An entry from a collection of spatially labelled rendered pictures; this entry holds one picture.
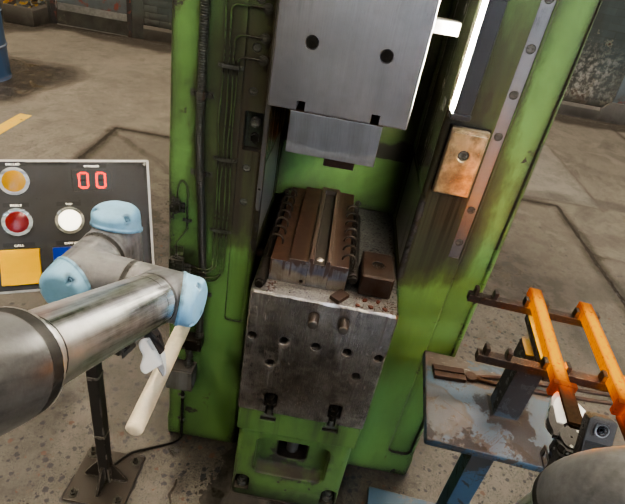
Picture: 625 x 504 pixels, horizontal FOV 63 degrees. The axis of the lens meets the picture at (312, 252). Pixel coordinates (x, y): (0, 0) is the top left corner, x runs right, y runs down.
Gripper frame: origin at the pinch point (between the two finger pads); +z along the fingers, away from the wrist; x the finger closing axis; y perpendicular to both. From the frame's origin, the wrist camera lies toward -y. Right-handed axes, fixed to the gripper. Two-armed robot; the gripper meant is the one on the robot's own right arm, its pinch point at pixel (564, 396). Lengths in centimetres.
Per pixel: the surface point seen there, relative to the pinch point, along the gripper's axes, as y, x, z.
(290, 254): 4, -61, 30
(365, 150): -28, -48, 30
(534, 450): 26.4, 5.9, 8.7
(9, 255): -1, -115, -1
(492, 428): 26.4, -3.5, 12.0
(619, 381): -0.8, 12.1, 7.3
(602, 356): -0.8, 10.6, 14.1
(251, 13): -49, -80, 41
